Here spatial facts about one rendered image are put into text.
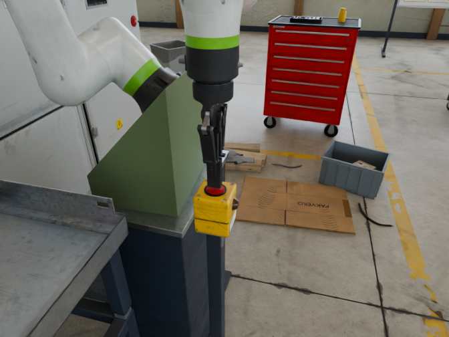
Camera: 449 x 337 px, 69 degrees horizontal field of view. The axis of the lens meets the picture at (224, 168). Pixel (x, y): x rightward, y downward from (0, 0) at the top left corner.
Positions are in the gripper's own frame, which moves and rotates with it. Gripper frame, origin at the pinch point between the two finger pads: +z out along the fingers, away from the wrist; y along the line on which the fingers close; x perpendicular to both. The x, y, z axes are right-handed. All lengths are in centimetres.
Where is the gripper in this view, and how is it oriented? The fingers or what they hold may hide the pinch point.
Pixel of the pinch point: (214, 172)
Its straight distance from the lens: 69.5
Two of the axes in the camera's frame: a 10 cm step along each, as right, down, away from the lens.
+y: -2.5, 5.1, -8.2
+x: 9.7, 1.4, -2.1
